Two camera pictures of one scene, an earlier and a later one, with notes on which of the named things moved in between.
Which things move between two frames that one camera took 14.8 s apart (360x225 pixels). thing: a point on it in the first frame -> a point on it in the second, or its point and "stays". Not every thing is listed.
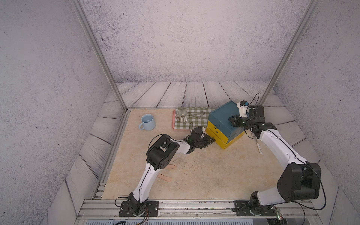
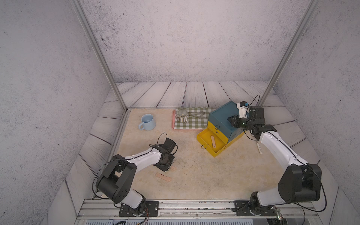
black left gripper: x=207 y=140 -> x=166 y=168
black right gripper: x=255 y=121 stays
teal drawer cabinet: x=220 y=117 stays
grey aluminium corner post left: x=99 y=49 stays
